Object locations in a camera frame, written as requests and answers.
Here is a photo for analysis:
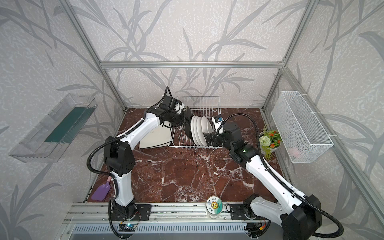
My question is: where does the black square plate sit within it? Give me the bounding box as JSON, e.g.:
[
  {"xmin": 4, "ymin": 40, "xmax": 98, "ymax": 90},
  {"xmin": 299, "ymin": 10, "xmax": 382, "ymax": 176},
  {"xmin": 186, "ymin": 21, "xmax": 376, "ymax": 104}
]
[{"xmin": 184, "ymin": 107, "xmax": 193, "ymax": 140}]

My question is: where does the round white plate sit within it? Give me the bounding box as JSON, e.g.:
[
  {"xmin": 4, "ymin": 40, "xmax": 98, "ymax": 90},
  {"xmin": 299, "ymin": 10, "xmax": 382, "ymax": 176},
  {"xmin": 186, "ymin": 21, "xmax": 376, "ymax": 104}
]
[
  {"xmin": 191, "ymin": 116, "xmax": 200, "ymax": 146},
  {"xmin": 202, "ymin": 117, "xmax": 213, "ymax": 134},
  {"xmin": 193, "ymin": 116, "xmax": 203, "ymax": 146},
  {"xmin": 198, "ymin": 117, "xmax": 207, "ymax": 147}
]

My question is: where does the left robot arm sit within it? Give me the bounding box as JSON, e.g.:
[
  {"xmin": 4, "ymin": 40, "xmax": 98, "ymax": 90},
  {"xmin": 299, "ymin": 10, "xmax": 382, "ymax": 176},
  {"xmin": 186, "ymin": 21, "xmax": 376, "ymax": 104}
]
[{"xmin": 87, "ymin": 87, "xmax": 192, "ymax": 219}]

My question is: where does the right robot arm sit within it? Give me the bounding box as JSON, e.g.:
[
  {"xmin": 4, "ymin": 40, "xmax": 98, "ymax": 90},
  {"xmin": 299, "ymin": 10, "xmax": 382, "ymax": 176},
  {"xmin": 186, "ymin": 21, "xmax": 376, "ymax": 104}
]
[{"xmin": 205, "ymin": 115, "xmax": 344, "ymax": 240}]

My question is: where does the potted artificial plant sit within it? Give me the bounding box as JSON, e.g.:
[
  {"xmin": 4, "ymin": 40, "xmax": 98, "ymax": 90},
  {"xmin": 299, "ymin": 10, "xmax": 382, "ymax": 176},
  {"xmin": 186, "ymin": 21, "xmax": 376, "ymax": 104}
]
[{"xmin": 259, "ymin": 126, "xmax": 283, "ymax": 160}]

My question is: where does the right circuit board wiring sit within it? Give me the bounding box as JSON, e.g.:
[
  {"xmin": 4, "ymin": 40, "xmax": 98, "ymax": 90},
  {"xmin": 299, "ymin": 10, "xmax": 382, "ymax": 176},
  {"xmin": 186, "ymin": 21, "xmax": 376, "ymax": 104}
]
[{"xmin": 244, "ymin": 221, "xmax": 268, "ymax": 238}]

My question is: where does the green sponge mat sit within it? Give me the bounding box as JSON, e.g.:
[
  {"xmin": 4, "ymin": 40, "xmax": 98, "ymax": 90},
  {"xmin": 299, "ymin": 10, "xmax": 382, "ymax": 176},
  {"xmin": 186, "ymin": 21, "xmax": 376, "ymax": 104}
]
[{"xmin": 44, "ymin": 106, "xmax": 97, "ymax": 144}]

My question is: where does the left circuit board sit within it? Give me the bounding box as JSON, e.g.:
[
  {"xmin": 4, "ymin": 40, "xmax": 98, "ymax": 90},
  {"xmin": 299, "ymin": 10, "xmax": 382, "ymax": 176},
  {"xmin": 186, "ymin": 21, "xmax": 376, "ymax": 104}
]
[{"xmin": 119, "ymin": 222, "xmax": 139, "ymax": 232}]

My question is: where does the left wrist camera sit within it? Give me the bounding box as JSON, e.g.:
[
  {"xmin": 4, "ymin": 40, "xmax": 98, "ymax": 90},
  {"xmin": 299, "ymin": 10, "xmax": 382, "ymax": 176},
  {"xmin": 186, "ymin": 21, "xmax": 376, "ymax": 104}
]
[{"xmin": 175, "ymin": 102, "xmax": 185, "ymax": 114}]

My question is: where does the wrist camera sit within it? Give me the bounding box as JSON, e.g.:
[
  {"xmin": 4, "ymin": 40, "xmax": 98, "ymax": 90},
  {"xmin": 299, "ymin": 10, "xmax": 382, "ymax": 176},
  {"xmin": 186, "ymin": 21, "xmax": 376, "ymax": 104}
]
[
  {"xmin": 212, "ymin": 114, "xmax": 224, "ymax": 135},
  {"xmin": 175, "ymin": 102, "xmax": 185, "ymax": 114}
]

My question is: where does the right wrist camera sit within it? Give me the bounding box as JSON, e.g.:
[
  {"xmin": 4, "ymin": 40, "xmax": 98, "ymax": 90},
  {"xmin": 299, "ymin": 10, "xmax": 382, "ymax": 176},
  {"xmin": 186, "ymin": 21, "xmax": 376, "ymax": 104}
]
[{"xmin": 212, "ymin": 114, "xmax": 224, "ymax": 135}]

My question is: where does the white wire dish rack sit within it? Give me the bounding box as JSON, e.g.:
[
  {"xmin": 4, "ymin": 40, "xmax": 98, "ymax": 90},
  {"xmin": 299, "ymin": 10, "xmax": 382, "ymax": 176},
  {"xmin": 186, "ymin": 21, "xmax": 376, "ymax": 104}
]
[{"xmin": 169, "ymin": 96, "xmax": 221, "ymax": 148}]

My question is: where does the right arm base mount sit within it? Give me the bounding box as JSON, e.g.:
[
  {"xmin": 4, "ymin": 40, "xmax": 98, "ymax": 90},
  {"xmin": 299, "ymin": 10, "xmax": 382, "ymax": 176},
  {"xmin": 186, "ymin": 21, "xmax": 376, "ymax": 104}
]
[{"xmin": 226, "ymin": 203, "xmax": 269, "ymax": 223}]

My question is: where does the white mesh wall basket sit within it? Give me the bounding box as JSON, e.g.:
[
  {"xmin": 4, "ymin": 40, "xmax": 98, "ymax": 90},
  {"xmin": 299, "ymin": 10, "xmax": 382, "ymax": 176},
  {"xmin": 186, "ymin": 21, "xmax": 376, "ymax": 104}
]
[{"xmin": 271, "ymin": 91, "xmax": 334, "ymax": 164}]

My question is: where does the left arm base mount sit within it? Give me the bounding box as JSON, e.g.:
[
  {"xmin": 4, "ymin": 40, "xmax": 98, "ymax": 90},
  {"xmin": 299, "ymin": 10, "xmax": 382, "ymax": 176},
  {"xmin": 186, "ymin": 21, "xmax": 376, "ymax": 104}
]
[{"xmin": 110, "ymin": 204, "xmax": 152, "ymax": 221}]

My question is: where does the clear plastic wall shelf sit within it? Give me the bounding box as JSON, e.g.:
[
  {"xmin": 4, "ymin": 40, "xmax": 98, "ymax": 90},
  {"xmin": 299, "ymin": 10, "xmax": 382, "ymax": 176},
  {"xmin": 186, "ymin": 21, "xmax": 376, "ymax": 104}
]
[{"xmin": 9, "ymin": 94, "xmax": 98, "ymax": 163}]

